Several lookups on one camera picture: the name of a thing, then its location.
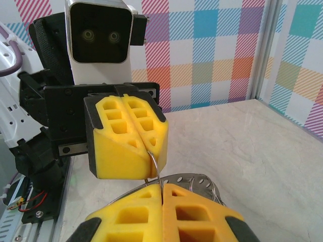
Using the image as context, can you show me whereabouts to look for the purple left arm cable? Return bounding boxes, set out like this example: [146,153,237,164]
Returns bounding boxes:
[0,25,23,192]

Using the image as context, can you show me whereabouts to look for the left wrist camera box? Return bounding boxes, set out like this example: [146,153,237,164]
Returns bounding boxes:
[64,0,149,85]

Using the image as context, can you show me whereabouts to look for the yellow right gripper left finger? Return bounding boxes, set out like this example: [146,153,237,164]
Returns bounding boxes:
[66,183,165,242]

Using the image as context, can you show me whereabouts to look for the aluminium mounting rail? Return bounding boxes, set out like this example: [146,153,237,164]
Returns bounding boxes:
[0,156,74,242]

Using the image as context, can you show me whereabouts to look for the aluminium corner post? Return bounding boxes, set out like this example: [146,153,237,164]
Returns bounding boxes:
[248,0,283,101]

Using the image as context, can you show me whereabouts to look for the perforated metal keyring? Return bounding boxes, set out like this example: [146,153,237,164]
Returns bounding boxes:
[110,173,228,206]

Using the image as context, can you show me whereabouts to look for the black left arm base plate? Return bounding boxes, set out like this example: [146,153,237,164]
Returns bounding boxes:
[21,161,65,224]

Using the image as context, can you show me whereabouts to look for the silver key with green tag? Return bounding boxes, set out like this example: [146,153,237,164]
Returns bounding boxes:
[146,150,166,195]

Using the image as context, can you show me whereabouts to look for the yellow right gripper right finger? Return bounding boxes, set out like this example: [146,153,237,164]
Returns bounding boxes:
[162,184,257,242]

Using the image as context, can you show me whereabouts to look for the power connector with wires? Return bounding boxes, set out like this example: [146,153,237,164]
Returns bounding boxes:
[5,190,48,214]

